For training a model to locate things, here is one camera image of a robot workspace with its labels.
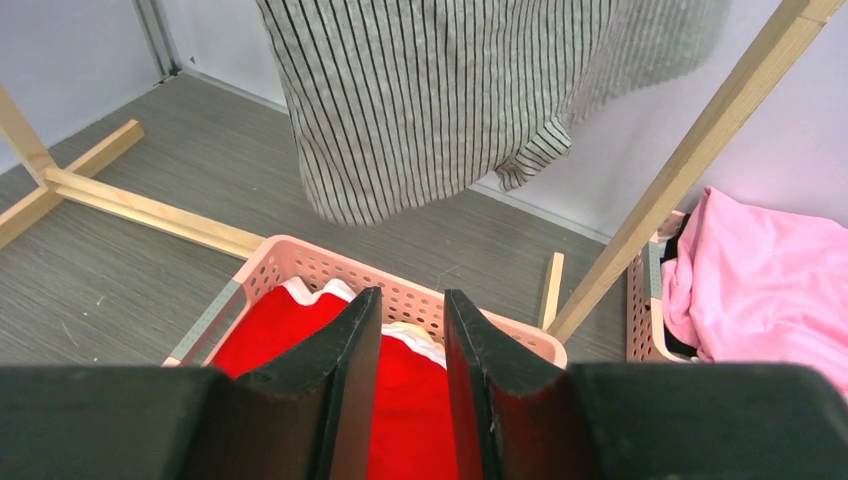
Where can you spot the pink cloth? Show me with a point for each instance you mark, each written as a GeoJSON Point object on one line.
{"type": "Point", "coordinates": [750, 284]}

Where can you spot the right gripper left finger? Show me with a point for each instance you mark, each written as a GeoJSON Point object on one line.
{"type": "Point", "coordinates": [306, 414]}

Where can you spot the grey striped underwear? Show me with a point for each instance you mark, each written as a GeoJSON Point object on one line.
{"type": "Point", "coordinates": [397, 104]}

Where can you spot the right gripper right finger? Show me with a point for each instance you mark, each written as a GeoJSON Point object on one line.
{"type": "Point", "coordinates": [518, 416]}

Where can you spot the pink basket with clothes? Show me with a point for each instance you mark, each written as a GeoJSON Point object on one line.
{"type": "Point", "coordinates": [645, 329]}

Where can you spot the empty pink basket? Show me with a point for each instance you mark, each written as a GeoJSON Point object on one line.
{"type": "Point", "coordinates": [281, 257]}

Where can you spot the wooden clothes rack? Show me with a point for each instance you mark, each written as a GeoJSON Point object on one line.
{"type": "Point", "coordinates": [777, 47]}

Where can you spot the red underwear white trim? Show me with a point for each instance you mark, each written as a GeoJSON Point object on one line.
{"type": "Point", "coordinates": [412, 433]}

